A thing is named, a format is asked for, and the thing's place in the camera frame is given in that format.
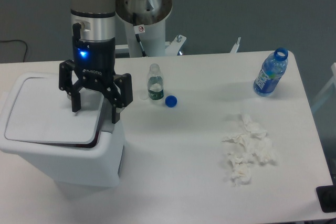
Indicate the black device at table edge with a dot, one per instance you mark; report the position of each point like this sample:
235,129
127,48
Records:
326,197

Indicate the white trash can lid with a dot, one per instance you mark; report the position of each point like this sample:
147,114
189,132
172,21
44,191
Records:
36,111

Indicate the white frame at right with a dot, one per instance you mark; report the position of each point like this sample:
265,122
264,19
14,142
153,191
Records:
325,93

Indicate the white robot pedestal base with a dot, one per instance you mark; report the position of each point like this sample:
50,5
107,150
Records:
145,27

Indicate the crumpled white tissue pile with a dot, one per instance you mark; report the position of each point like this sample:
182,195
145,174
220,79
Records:
255,148

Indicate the blue bottle cap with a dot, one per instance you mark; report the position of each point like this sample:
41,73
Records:
171,101

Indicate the white bottle cap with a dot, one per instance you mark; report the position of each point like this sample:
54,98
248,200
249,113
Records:
143,96

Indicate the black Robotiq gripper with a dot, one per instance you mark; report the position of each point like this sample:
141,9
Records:
94,67

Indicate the clear small water bottle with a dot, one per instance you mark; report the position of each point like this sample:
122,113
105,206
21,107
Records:
155,84

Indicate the white trash can body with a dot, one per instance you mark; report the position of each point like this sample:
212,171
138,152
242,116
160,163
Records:
98,165

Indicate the blue drink bottle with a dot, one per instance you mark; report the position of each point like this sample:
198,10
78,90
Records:
273,68

